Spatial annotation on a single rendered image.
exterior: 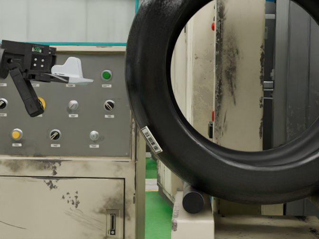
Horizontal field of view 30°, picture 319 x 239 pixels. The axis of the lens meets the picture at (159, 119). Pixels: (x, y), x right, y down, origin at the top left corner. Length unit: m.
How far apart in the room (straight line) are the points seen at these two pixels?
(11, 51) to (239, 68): 0.60
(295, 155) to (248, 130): 0.16
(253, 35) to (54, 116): 0.75
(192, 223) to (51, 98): 0.91
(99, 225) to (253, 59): 0.76
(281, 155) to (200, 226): 0.35
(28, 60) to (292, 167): 0.60
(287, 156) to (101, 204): 0.71
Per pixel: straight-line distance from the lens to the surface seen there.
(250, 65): 1.59
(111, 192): 1.95
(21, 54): 1.35
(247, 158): 1.49
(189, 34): 4.87
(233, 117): 1.59
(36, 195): 2.00
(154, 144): 1.21
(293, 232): 1.44
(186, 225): 1.24
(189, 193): 1.23
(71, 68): 1.32
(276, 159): 1.49
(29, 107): 1.35
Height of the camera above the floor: 1.13
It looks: 3 degrees down
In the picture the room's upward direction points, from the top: 1 degrees clockwise
